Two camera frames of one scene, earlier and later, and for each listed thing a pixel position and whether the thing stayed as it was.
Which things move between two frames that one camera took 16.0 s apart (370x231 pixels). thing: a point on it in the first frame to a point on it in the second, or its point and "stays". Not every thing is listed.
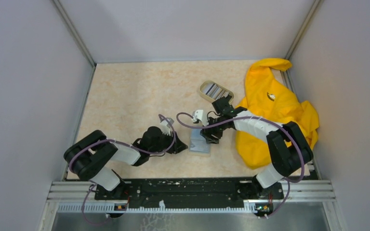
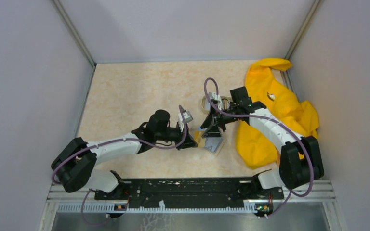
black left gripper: (178, 147) to (189, 143)
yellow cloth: (270, 95) stays
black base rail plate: (192, 191) stays
